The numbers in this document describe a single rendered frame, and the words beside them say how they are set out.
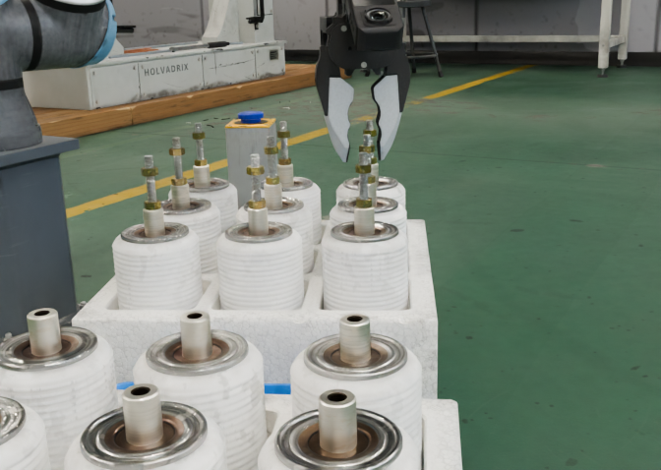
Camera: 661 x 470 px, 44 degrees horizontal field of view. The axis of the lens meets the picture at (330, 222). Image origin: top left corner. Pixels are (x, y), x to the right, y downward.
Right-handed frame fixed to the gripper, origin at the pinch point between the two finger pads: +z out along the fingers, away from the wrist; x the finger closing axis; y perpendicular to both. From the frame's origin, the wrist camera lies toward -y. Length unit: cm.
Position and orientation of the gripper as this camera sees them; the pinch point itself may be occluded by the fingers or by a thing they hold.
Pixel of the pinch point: (364, 149)
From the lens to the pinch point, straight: 87.3
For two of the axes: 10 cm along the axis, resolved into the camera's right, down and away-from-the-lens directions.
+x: -9.9, 0.6, -1.2
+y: -1.3, -2.6, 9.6
